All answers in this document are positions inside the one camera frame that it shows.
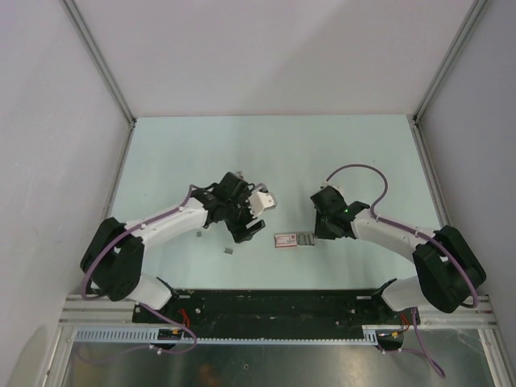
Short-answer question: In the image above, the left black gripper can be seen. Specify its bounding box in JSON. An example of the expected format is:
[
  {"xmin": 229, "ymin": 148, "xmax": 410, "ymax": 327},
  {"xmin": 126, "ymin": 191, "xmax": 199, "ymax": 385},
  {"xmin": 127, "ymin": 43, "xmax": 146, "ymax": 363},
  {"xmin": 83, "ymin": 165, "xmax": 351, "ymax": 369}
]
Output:
[{"xmin": 223, "ymin": 189, "xmax": 265, "ymax": 243}]

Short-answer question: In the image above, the red white staple box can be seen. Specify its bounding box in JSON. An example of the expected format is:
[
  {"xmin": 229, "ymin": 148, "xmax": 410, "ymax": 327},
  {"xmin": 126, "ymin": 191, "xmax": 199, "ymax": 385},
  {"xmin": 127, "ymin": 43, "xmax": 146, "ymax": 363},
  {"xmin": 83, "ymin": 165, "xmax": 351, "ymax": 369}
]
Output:
[{"xmin": 274, "ymin": 232, "xmax": 315, "ymax": 248}]

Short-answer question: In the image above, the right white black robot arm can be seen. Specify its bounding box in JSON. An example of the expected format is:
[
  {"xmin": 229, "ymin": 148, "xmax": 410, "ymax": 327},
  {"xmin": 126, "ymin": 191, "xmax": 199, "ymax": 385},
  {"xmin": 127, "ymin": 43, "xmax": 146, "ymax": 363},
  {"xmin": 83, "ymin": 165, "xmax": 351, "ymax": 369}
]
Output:
[{"xmin": 310, "ymin": 185, "xmax": 486, "ymax": 323}]

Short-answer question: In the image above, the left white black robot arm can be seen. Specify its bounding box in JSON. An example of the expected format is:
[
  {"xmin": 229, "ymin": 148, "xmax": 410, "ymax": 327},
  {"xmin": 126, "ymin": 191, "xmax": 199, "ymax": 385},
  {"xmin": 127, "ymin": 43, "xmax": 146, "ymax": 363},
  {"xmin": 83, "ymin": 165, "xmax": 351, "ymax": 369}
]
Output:
[{"xmin": 80, "ymin": 172, "xmax": 277, "ymax": 323}]

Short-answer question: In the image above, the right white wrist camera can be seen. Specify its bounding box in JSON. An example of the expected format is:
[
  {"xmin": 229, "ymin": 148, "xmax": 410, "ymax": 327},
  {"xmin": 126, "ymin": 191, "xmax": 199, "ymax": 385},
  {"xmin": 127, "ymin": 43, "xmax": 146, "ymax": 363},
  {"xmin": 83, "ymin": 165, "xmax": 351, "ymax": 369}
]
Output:
[{"xmin": 320, "ymin": 181, "xmax": 342, "ymax": 191}]

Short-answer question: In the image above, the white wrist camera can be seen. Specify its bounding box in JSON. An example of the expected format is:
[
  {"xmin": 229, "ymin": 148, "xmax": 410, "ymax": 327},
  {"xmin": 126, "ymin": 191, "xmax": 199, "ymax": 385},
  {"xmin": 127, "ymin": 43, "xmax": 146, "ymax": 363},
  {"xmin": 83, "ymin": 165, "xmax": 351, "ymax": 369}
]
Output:
[
  {"xmin": 248, "ymin": 183, "xmax": 277, "ymax": 218},
  {"xmin": 320, "ymin": 181, "xmax": 342, "ymax": 191}
]

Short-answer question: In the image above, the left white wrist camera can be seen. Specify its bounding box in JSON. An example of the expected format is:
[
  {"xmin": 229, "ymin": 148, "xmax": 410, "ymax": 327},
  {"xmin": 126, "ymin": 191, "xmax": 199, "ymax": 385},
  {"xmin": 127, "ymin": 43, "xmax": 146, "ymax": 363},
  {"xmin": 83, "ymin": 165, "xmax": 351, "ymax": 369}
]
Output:
[{"xmin": 248, "ymin": 183, "xmax": 277, "ymax": 218}]

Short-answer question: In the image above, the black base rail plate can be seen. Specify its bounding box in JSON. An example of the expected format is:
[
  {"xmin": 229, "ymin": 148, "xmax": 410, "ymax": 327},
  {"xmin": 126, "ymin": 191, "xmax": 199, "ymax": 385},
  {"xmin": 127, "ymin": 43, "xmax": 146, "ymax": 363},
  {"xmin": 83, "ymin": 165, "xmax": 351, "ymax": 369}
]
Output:
[{"xmin": 132, "ymin": 288, "xmax": 422, "ymax": 339}]

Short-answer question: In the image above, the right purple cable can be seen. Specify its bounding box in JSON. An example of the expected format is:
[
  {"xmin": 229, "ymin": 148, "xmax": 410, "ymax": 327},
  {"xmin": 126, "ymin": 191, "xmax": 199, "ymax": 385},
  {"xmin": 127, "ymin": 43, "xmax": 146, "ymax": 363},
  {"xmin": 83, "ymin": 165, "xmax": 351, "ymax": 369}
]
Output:
[{"xmin": 324, "ymin": 163, "xmax": 481, "ymax": 379}]

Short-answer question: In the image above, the grey slotted cable duct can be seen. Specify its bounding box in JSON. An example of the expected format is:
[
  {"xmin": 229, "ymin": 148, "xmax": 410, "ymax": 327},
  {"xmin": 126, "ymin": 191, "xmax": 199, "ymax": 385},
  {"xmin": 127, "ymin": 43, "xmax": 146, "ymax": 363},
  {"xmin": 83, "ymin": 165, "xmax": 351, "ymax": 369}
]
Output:
[{"xmin": 74, "ymin": 324, "xmax": 412, "ymax": 347}]

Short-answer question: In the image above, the right aluminium corner post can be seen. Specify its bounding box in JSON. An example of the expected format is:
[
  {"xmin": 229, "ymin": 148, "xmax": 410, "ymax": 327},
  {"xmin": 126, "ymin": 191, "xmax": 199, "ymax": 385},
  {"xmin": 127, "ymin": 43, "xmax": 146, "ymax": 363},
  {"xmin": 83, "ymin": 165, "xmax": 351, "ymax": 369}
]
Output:
[{"xmin": 412, "ymin": 0, "xmax": 491, "ymax": 123}]

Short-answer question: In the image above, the aluminium corner post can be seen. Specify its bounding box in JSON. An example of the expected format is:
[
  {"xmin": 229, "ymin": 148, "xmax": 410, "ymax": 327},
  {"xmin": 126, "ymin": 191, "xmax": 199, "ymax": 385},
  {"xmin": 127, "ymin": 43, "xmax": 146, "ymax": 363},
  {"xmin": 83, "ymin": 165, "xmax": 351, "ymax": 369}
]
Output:
[
  {"xmin": 412, "ymin": 0, "xmax": 491, "ymax": 123},
  {"xmin": 60, "ymin": 0, "xmax": 135, "ymax": 125}
]

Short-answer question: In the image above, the left aluminium corner post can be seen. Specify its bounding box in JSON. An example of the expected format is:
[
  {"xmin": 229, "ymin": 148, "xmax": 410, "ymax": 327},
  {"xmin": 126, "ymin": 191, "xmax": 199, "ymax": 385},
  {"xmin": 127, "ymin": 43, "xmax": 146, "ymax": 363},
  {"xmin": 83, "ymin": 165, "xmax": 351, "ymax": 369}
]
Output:
[{"xmin": 60, "ymin": 0, "xmax": 135, "ymax": 125}]

